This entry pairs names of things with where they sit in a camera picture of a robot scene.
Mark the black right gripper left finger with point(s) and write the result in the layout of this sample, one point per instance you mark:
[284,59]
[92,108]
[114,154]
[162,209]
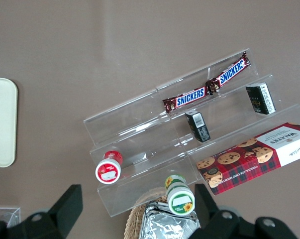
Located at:
[62,211]

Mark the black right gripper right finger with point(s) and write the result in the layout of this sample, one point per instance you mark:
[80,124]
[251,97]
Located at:
[209,216]

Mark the foil-wrapped sandwich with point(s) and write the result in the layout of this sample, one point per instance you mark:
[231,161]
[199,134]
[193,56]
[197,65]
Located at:
[164,224]

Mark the woven wicker basket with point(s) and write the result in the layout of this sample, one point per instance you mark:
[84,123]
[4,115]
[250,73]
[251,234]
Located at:
[134,219]

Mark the cream plastic tray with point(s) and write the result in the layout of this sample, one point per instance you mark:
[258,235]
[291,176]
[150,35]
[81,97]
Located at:
[1,122]

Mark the green-lidded sunflower jar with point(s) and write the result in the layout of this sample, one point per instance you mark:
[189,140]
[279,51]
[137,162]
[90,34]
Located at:
[180,199]

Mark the clear plastic box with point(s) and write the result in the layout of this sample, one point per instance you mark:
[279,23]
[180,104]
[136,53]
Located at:
[5,215]

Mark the red-lidded small jar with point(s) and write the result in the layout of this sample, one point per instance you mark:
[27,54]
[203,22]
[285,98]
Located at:
[108,169]

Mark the Walkers red tartan cookie box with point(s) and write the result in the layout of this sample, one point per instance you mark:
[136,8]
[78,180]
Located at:
[251,159]

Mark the small black barcode box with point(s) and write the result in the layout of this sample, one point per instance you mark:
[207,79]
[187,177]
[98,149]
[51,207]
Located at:
[198,127]

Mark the clear acrylic stepped riser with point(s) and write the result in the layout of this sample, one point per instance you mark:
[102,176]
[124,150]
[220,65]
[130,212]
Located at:
[142,139]
[229,117]

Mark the Snickers chocolate bar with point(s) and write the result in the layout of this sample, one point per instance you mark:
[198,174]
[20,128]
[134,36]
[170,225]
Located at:
[189,96]
[230,73]

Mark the black box with white side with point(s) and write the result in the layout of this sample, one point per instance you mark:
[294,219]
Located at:
[260,98]

